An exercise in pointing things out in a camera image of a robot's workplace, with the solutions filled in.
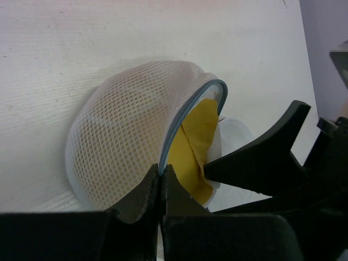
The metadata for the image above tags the white mesh laundry bag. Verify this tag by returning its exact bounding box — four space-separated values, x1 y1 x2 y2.
65 60 253 210

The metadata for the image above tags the yellow bra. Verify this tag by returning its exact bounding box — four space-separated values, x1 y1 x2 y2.
167 99 219 205

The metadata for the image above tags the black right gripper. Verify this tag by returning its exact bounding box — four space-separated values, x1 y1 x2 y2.
204 101 347 260

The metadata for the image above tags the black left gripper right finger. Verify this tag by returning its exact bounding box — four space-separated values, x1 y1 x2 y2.
161 165 304 260

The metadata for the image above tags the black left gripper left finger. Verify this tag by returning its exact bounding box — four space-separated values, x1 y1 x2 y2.
1 164 159 260

